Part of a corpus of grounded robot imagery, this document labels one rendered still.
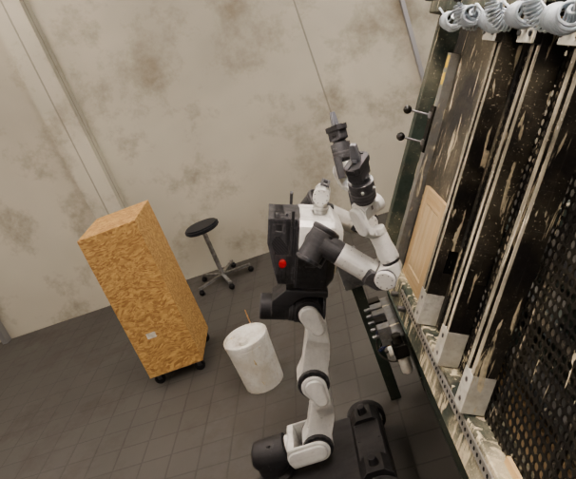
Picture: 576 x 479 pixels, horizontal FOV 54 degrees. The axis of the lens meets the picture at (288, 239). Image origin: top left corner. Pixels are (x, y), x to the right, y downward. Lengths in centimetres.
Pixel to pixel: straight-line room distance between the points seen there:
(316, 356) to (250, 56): 358
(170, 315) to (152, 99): 237
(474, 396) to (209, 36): 445
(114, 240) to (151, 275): 34
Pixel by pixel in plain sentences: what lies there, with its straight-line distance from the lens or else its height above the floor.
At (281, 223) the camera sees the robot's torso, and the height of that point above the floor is 138.
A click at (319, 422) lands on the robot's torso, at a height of 41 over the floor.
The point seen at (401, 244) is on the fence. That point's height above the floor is 98.
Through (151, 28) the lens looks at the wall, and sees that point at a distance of 564.
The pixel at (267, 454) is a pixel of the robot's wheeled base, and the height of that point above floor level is 33.
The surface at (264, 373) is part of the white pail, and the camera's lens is 373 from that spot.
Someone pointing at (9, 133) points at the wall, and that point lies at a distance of 622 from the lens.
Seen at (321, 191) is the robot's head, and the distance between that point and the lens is 220.
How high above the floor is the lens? 206
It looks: 20 degrees down
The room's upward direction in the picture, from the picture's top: 21 degrees counter-clockwise
